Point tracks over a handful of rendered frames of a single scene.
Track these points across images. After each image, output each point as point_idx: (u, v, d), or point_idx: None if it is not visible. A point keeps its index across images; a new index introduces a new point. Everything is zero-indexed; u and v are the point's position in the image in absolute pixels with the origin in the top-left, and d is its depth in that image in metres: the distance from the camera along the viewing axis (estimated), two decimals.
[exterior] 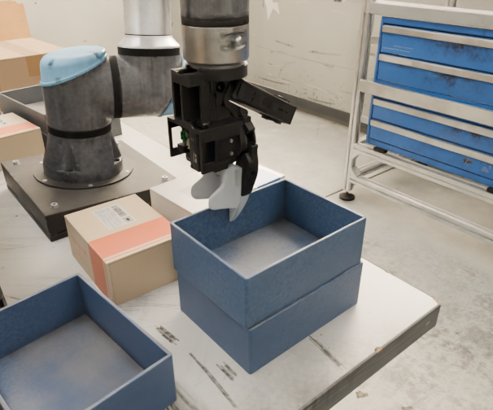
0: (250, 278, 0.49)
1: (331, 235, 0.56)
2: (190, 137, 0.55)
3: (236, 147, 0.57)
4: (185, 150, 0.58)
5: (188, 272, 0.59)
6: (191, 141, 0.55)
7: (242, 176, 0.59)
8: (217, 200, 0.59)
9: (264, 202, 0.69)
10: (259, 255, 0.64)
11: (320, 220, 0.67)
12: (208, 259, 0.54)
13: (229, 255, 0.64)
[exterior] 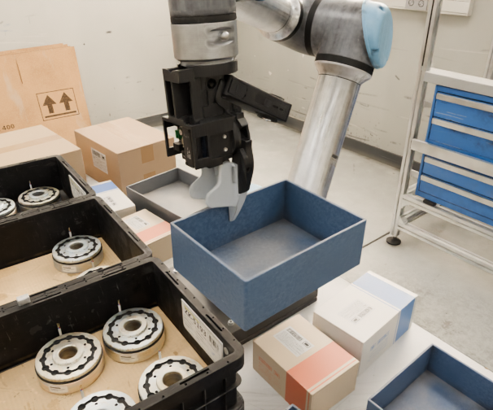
0: (250, 281, 0.49)
1: (331, 237, 0.56)
2: (184, 133, 0.55)
3: (230, 143, 0.58)
4: (180, 149, 0.58)
5: (188, 272, 0.59)
6: (185, 138, 0.56)
7: (237, 172, 0.59)
8: (214, 198, 0.60)
9: (264, 202, 0.69)
10: (259, 255, 0.64)
11: (320, 220, 0.67)
12: (208, 260, 0.54)
13: (229, 255, 0.64)
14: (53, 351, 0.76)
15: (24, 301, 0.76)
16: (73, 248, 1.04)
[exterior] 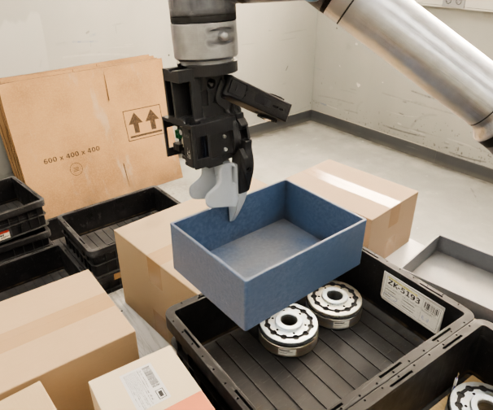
0: (250, 281, 0.49)
1: (331, 237, 0.56)
2: (183, 133, 0.55)
3: (230, 143, 0.58)
4: (180, 149, 0.58)
5: (188, 272, 0.59)
6: (185, 138, 0.56)
7: (237, 172, 0.59)
8: (214, 198, 0.60)
9: (264, 202, 0.69)
10: (259, 255, 0.64)
11: (320, 220, 0.67)
12: (208, 260, 0.54)
13: (229, 255, 0.64)
14: None
15: None
16: None
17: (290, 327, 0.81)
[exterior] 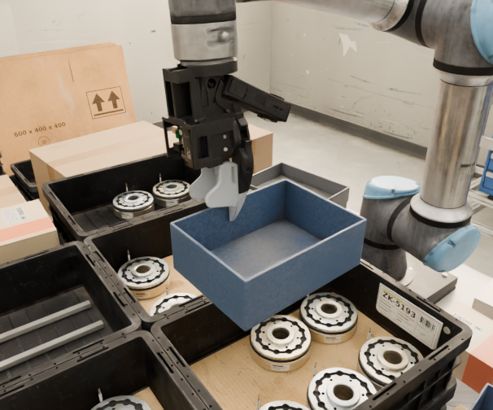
0: (250, 281, 0.49)
1: (331, 237, 0.56)
2: (183, 133, 0.55)
3: (230, 143, 0.58)
4: (180, 149, 0.58)
5: (188, 272, 0.59)
6: (185, 138, 0.56)
7: (237, 172, 0.59)
8: (214, 198, 0.60)
9: (264, 202, 0.69)
10: (259, 255, 0.64)
11: (320, 220, 0.67)
12: (208, 260, 0.54)
13: (229, 255, 0.64)
14: (266, 332, 0.80)
15: None
16: None
17: (131, 201, 1.20)
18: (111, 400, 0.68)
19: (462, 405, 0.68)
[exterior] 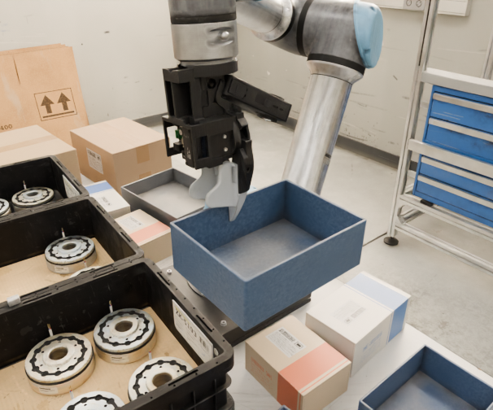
0: (250, 281, 0.49)
1: (331, 237, 0.56)
2: (184, 133, 0.55)
3: (230, 143, 0.58)
4: (180, 149, 0.58)
5: (188, 272, 0.59)
6: (185, 138, 0.56)
7: (237, 172, 0.59)
8: (214, 198, 0.60)
9: (264, 202, 0.69)
10: (259, 255, 0.64)
11: (320, 220, 0.66)
12: (208, 260, 0.54)
13: (229, 255, 0.64)
14: (44, 352, 0.76)
15: (15, 302, 0.76)
16: (66, 249, 1.04)
17: None
18: None
19: None
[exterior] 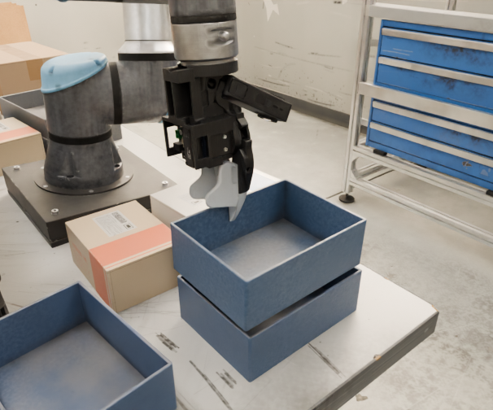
0: (250, 281, 0.49)
1: (331, 237, 0.56)
2: (184, 133, 0.55)
3: (230, 143, 0.58)
4: (180, 149, 0.58)
5: (188, 272, 0.59)
6: (185, 138, 0.56)
7: (237, 172, 0.59)
8: (214, 198, 0.60)
9: (264, 202, 0.69)
10: (259, 255, 0.64)
11: (320, 220, 0.67)
12: (209, 260, 0.54)
13: (229, 255, 0.64)
14: None
15: None
16: None
17: None
18: None
19: None
